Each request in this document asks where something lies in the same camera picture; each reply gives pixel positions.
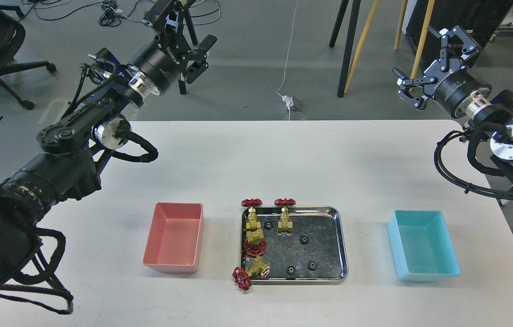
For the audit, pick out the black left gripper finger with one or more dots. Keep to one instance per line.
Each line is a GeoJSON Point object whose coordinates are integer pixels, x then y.
{"type": "Point", "coordinates": [166, 16]}
{"type": "Point", "coordinates": [193, 62]}

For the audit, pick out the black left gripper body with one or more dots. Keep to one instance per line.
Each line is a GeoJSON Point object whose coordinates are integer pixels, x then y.
{"type": "Point", "coordinates": [161, 63]}

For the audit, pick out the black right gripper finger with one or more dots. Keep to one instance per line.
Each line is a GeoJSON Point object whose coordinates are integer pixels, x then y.
{"type": "Point", "coordinates": [415, 92]}
{"type": "Point", "coordinates": [456, 43]}

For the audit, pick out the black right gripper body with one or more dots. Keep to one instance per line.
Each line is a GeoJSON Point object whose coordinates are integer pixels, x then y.
{"type": "Point", "coordinates": [456, 90]}

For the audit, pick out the brass valve red handle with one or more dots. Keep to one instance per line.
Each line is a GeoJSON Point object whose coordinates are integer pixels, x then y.
{"type": "Point", "coordinates": [252, 222]}
{"type": "Point", "coordinates": [258, 270]}
{"type": "Point", "coordinates": [285, 223]}
{"type": "Point", "coordinates": [255, 243]}

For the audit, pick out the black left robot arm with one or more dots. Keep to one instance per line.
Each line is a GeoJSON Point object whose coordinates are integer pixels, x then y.
{"type": "Point", "coordinates": [76, 149]}

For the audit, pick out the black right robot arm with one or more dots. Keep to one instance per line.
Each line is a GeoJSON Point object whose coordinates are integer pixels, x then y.
{"type": "Point", "coordinates": [489, 130]}

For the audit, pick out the blue plastic box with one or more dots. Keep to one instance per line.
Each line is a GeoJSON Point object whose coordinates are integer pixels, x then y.
{"type": "Point", "coordinates": [421, 246]}

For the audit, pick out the pink plastic box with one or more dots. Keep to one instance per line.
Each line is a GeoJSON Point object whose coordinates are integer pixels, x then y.
{"type": "Point", "coordinates": [174, 239]}

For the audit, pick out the black and wooden easel legs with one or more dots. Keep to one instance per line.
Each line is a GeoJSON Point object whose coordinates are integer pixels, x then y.
{"type": "Point", "coordinates": [350, 59]}

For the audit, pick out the shiny metal tray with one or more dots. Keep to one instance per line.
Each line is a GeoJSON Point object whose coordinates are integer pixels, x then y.
{"type": "Point", "coordinates": [326, 246]}

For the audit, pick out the white power adapter with cable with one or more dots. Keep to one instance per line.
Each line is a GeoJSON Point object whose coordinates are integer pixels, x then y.
{"type": "Point", "coordinates": [288, 99]}

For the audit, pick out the brass valve red handle bottom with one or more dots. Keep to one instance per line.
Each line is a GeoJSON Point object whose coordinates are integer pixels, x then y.
{"type": "Point", "coordinates": [258, 270]}

